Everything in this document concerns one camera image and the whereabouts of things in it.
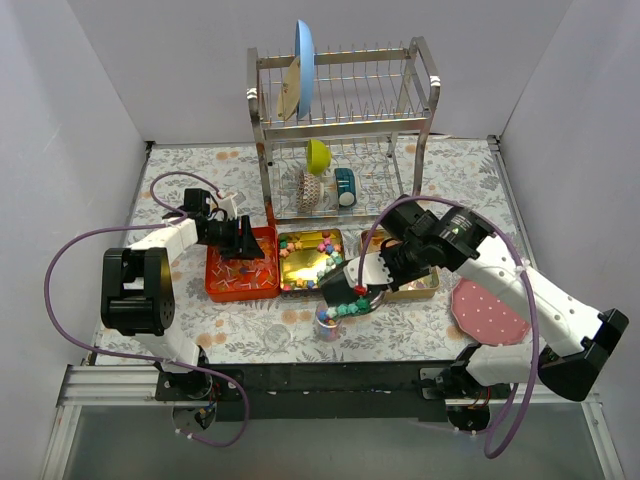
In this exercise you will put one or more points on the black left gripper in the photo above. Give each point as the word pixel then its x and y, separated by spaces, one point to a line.
pixel 242 235

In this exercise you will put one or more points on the orange lollipop candy tin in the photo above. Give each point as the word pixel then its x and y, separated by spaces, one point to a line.
pixel 239 280

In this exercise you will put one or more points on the gold tin of candies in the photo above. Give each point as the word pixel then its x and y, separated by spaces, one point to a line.
pixel 421 288

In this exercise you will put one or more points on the star candy tin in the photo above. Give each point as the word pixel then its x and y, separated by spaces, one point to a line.
pixel 306 257

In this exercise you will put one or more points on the metal scoop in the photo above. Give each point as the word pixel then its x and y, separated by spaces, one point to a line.
pixel 345 297

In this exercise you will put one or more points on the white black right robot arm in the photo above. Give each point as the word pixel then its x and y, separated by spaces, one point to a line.
pixel 571 341

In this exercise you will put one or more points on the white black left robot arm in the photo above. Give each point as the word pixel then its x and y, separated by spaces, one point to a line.
pixel 137 290

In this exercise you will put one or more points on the patterned ceramic bowl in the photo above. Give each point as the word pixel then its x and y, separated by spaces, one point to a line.
pixel 309 191

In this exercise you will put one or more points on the pink polka dot plate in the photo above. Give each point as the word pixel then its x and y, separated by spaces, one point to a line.
pixel 484 317

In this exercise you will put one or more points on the clear jar lid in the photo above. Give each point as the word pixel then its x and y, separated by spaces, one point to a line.
pixel 277 338

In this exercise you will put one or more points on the teal white mug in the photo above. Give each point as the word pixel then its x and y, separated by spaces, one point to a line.
pixel 346 187

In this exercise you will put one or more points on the clear glass jar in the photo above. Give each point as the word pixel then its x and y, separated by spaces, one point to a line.
pixel 327 323

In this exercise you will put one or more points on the steel two-tier dish rack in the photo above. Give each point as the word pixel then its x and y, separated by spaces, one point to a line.
pixel 372 106

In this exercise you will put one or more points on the yellow-green bowl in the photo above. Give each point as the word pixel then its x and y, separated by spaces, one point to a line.
pixel 318 157

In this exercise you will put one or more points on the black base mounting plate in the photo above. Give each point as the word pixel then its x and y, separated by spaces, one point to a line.
pixel 350 390

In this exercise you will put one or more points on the beige plate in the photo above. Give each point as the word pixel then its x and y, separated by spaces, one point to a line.
pixel 290 91

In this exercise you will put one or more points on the light blue plate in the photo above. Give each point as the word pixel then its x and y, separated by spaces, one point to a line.
pixel 305 51

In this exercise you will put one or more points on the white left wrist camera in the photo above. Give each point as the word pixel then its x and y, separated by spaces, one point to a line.
pixel 229 202

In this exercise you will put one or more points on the aluminium frame rail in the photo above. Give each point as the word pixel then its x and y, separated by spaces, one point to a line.
pixel 138 385

